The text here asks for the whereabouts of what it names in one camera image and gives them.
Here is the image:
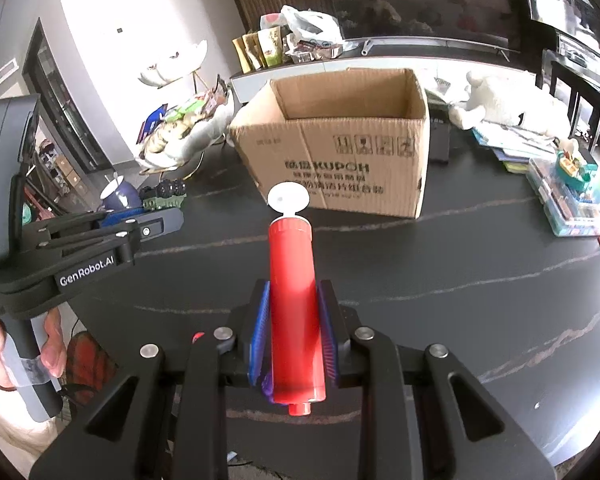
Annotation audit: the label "black green toy car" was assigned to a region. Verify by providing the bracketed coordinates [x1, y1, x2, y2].
[138, 179, 186, 211]

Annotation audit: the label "red white pump toy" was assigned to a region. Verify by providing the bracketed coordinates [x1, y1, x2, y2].
[268, 182, 326, 417]

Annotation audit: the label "person left hand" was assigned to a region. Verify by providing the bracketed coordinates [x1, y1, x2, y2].
[0, 308, 67, 390]

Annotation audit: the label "navy blue mug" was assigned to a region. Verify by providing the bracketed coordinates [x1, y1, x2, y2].
[99, 174, 142, 211]

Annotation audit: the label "white shell snack basket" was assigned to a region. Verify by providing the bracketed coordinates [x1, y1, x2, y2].
[135, 77, 236, 176]

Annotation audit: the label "upper white shell tray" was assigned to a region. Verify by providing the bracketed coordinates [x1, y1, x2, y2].
[138, 40, 208, 88]

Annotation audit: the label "green snack packets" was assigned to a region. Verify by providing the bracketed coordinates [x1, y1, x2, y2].
[232, 26, 285, 74]

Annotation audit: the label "brown cardboard box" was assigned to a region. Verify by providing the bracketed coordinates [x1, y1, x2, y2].
[230, 68, 430, 219]

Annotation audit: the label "white plastic bag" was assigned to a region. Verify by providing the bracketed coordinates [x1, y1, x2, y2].
[260, 6, 343, 46]

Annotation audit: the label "stack of books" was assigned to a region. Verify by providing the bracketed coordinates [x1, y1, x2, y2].
[471, 122, 557, 174]

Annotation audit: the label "clear plastic storage box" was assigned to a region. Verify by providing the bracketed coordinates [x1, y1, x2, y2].
[527, 158, 600, 237]

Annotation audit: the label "green toy boat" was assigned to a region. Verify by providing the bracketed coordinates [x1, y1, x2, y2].
[555, 139, 598, 193]

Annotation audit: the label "white plush toy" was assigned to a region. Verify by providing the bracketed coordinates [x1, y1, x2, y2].
[449, 72, 571, 139]

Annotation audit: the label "black television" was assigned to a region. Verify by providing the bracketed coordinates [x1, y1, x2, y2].
[332, 0, 519, 49]

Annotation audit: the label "black shelf cabinet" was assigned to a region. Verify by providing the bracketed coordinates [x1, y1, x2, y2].
[508, 0, 600, 152]

